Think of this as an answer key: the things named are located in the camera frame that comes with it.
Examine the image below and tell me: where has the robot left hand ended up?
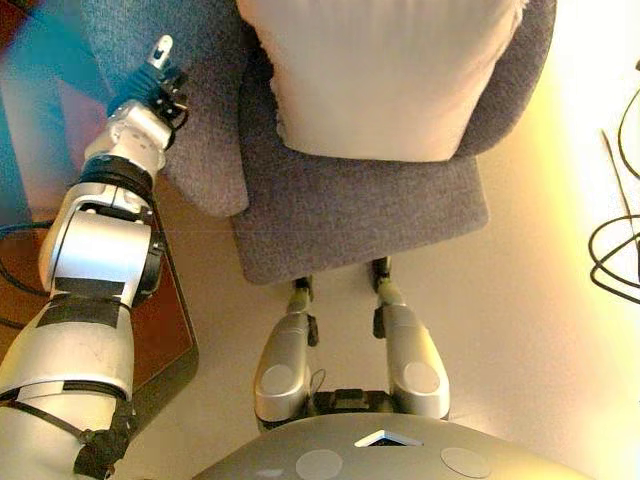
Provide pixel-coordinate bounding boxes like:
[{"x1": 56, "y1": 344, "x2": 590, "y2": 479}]
[{"x1": 121, "y1": 34, "x2": 191, "y2": 132}]

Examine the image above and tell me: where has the white fringed cushion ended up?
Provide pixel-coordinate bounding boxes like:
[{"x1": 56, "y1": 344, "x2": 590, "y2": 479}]
[{"x1": 236, "y1": 0, "x2": 532, "y2": 164}]

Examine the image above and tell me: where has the grey upholstered armchair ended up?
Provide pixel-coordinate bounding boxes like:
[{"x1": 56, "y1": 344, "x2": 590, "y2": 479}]
[{"x1": 82, "y1": 0, "x2": 559, "y2": 287}]

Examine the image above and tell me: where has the silver robot left leg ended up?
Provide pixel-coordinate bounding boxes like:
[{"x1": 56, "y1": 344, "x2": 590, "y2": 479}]
[{"x1": 253, "y1": 274, "x2": 322, "y2": 434}]

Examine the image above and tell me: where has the grey robot torso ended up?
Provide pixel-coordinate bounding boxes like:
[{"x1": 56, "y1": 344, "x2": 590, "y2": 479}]
[{"x1": 192, "y1": 387, "x2": 597, "y2": 480}]

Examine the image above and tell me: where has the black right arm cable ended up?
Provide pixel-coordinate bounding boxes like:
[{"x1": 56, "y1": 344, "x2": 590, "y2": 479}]
[{"x1": 588, "y1": 59, "x2": 640, "y2": 302}]

